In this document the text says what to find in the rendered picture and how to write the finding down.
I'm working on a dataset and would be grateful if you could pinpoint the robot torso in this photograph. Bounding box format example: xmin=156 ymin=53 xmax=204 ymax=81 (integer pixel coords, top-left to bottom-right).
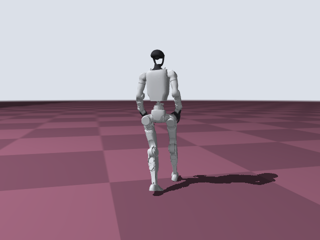
xmin=146 ymin=67 xmax=170 ymax=123

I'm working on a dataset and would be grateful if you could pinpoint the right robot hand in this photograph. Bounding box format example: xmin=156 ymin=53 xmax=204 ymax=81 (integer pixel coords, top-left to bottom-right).
xmin=171 ymin=110 xmax=181 ymax=123

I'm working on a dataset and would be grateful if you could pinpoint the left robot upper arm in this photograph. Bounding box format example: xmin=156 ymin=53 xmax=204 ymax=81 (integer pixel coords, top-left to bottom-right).
xmin=136 ymin=72 xmax=147 ymax=100

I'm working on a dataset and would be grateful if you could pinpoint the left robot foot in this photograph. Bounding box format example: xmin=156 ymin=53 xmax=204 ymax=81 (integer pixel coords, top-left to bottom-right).
xmin=149 ymin=183 xmax=164 ymax=191

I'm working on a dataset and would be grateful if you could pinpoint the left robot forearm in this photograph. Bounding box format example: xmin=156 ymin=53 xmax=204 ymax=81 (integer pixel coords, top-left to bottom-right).
xmin=136 ymin=96 xmax=146 ymax=115

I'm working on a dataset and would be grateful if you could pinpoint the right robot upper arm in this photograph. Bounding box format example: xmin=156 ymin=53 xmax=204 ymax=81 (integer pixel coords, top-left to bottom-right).
xmin=166 ymin=70 xmax=180 ymax=98

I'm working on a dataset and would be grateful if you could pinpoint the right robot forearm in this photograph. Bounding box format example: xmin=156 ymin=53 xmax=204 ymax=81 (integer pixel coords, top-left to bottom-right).
xmin=174 ymin=90 xmax=183 ymax=113

